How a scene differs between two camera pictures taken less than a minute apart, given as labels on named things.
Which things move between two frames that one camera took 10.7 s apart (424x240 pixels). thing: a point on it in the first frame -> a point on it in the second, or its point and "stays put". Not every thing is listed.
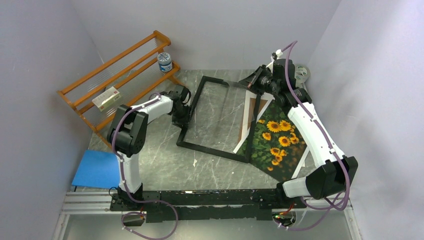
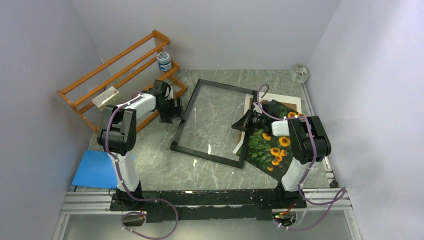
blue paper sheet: (98, 169) stays put
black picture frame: (180, 141) -> (175, 142)
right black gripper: (251, 81) -> (243, 124)
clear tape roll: (302, 75) stays put
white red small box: (105, 99) stays put
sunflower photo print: (276, 145) stays put
